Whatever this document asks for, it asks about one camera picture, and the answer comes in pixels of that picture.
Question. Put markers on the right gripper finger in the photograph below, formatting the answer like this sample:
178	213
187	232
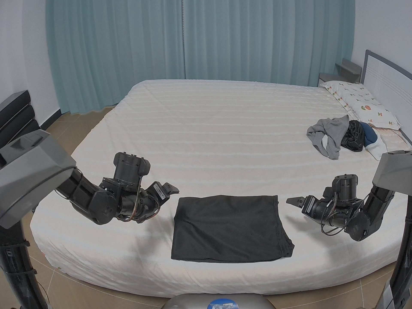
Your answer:
295	201

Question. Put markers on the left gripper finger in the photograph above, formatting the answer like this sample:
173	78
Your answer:
170	188

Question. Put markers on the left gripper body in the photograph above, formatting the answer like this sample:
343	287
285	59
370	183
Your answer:
156	196

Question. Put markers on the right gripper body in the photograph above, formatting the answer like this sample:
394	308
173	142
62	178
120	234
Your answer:
317	206

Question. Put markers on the black T-shirt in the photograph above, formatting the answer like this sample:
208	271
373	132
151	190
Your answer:
225	227

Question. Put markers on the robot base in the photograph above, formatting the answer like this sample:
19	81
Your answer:
215	302

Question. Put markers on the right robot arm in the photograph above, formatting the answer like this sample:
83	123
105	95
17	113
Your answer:
383	191

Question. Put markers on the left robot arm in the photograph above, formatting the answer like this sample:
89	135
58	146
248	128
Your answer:
48	185

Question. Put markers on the bed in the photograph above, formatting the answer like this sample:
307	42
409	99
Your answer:
209	134

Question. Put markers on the grey garment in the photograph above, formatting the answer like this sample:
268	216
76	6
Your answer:
330	134

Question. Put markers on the black glossy garment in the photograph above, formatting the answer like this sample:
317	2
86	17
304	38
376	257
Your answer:
354	137

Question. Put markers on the white garment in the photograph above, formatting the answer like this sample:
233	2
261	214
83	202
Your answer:
376	150

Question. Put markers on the dark blue garment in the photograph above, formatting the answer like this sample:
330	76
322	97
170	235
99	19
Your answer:
369	137

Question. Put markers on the white printed pillow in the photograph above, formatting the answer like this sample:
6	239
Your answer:
363	103

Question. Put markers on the grey bedside table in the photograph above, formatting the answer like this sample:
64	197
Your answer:
346	71

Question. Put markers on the black chest of drawers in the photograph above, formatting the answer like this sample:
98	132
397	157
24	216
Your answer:
16	114

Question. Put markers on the blue-green curtain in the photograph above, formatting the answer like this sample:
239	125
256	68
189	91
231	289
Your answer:
193	27

